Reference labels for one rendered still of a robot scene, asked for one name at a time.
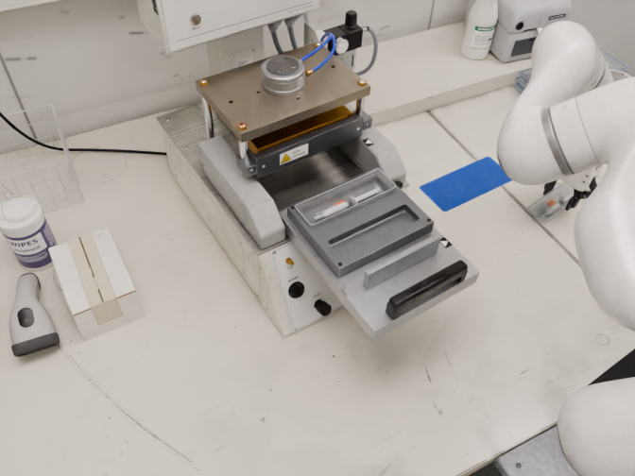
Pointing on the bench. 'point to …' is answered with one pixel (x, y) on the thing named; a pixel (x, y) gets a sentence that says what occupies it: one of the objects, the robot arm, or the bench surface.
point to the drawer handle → (425, 288)
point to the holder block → (365, 230)
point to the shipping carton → (95, 283)
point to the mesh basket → (44, 167)
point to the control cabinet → (224, 26)
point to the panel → (301, 268)
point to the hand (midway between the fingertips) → (560, 195)
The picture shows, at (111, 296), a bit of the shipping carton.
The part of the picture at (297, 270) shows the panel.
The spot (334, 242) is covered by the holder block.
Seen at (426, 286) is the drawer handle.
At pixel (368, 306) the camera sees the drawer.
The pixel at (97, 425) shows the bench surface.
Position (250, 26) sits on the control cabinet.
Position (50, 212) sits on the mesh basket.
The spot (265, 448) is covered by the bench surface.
